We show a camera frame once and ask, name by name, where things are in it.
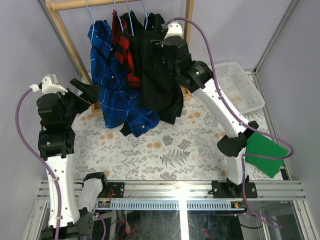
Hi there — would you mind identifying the black button shirt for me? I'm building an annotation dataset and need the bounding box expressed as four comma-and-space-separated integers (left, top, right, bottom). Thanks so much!
139, 13, 184, 125

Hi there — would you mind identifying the light blue wire hanger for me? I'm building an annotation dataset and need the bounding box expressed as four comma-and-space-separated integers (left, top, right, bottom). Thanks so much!
141, 0, 151, 30

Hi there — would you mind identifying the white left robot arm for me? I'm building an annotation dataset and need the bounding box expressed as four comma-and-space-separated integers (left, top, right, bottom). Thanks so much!
36, 74, 110, 240

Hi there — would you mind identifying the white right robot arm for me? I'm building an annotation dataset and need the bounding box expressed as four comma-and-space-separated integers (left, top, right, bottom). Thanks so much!
149, 35, 259, 199

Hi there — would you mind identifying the blue plaid shirt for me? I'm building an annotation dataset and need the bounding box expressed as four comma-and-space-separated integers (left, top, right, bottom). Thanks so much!
87, 20, 160, 137

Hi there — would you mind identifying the black hanging shirt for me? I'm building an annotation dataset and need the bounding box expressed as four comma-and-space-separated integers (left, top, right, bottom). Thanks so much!
121, 11, 147, 137

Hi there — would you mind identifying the red plaid shirt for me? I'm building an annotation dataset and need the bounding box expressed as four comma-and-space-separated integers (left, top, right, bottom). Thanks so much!
111, 9, 141, 88

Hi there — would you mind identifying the white plastic basket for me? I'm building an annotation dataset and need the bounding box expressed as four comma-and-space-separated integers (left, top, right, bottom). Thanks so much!
214, 61, 265, 114

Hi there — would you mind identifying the wooden clothes rack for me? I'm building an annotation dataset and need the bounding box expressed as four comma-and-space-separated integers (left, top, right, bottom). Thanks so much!
45, 0, 194, 117

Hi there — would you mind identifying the green cloth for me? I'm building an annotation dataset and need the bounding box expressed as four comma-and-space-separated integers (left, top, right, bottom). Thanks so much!
244, 132, 288, 178

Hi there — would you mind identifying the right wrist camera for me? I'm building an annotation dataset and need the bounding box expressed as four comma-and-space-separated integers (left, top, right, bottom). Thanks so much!
161, 21, 183, 40

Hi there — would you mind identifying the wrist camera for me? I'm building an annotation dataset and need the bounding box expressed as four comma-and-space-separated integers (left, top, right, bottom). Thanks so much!
161, 21, 183, 40
29, 73, 68, 95

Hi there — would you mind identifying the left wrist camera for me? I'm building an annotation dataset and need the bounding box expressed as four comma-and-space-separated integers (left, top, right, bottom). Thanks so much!
29, 73, 68, 95

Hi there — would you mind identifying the black shirt wire hanger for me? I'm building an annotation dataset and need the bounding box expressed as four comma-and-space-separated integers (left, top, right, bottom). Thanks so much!
125, 0, 135, 37

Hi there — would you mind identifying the red shirt wire hanger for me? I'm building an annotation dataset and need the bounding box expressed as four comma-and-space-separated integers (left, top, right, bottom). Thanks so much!
113, 0, 124, 32

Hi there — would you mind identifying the blue shirt wire hanger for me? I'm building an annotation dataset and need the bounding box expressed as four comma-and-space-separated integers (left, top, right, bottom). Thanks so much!
85, 0, 96, 43

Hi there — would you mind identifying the aluminium mounting rail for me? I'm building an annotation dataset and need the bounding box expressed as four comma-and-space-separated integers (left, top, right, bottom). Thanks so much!
37, 178, 307, 211

